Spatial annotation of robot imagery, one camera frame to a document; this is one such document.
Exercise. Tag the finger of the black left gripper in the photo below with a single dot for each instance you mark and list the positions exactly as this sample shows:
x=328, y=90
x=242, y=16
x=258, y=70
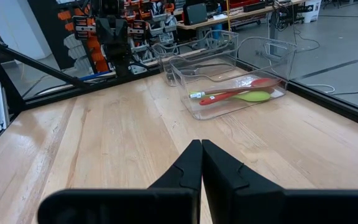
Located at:
x=103, y=29
x=120, y=29

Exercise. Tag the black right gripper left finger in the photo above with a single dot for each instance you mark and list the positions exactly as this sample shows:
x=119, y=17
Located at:
x=166, y=207

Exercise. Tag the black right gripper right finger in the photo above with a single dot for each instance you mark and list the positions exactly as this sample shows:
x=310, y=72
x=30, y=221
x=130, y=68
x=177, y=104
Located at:
x=259, y=207

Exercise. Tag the red silicone spoon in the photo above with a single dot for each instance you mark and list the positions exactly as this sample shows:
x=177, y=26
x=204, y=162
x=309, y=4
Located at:
x=216, y=99

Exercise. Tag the light green silicone spoon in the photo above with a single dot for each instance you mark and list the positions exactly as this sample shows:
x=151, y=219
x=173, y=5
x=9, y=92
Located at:
x=255, y=96

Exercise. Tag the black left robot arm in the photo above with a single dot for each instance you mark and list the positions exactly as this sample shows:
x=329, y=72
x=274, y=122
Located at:
x=121, y=59

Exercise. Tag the clear plastic bin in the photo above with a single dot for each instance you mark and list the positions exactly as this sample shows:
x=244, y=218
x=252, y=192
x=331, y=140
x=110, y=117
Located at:
x=204, y=112
x=166, y=59

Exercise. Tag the black chair back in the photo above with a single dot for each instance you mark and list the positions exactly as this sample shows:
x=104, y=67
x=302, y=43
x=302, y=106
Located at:
x=195, y=14

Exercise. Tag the blue barrel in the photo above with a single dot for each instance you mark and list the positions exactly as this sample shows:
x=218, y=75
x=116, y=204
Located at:
x=217, y=31

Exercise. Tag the wooden workbench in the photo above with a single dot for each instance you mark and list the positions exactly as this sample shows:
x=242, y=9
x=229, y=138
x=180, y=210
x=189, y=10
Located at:
x=238, y=14

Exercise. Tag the white waste bin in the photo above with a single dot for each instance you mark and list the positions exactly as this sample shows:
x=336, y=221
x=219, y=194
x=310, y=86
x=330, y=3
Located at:
x=312, y=11

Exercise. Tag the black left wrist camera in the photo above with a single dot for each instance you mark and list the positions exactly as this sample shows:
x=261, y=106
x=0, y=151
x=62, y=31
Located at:
x=112, y=7

